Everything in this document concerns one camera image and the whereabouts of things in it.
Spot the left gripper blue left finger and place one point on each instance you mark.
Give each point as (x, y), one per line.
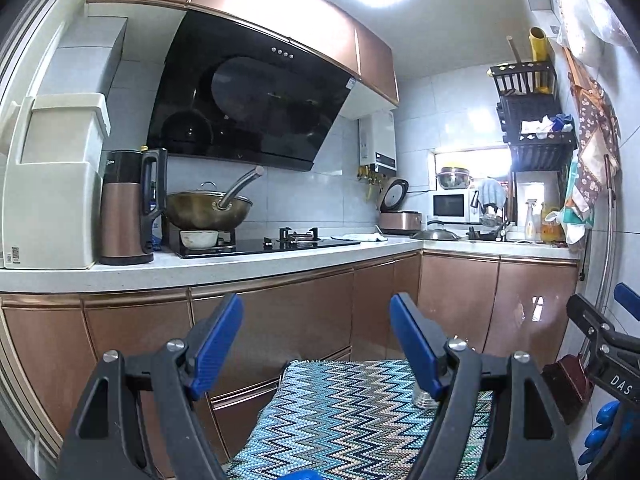
(209, 342)

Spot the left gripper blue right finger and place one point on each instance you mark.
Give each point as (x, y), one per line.
(423, 342)

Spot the blue gloved right hand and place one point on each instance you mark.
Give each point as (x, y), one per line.
(596, 438)

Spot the dark red dustpan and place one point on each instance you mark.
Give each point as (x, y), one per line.
(570, 387)

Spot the white small bowl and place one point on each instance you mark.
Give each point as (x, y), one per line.
(198, 240)

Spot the zigzag knitted table mat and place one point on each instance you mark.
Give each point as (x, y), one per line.
(345, 420)

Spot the steel pot lid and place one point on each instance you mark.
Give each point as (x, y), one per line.
(435, 230)

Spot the black gas stove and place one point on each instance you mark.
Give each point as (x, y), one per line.
(227, 244)

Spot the copper rice cooker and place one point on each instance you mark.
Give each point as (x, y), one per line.
(392, 219)

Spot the white microwave oven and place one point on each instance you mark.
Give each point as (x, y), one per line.
(459, 206)

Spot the yellow oil bottle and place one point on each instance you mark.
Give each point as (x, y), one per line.
(551, 230)

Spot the white spray bottle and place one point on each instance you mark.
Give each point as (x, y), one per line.
(530, 224)

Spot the copper lower cabinets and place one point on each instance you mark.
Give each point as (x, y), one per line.
(55, 325)

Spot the copper black electric kettle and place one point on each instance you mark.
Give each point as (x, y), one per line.
(134, 194)

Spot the grey blue hanging towel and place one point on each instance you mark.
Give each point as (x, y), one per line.
(491, 193)

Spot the steel pot on microwave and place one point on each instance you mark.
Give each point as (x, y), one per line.
(453, 178)

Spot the white water heater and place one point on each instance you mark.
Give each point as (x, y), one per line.
(377, 143)

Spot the brown patterned hanging apron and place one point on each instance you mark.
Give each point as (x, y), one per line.
(598, 139)

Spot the white plastic container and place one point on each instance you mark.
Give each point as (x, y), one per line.
(52, 187)

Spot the black range hood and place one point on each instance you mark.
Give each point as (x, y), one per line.
(230, 92)

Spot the yellow roll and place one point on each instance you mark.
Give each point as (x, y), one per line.
(540, 57)

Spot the clear wire utensil holder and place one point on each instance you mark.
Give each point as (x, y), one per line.
(422, 399)

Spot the brass wok with handle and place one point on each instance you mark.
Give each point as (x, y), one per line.
(212, 210)

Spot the metal broom handle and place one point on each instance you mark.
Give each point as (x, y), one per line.
(608, 259)

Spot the black wall dish rack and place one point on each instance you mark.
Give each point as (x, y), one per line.
(540, 136)

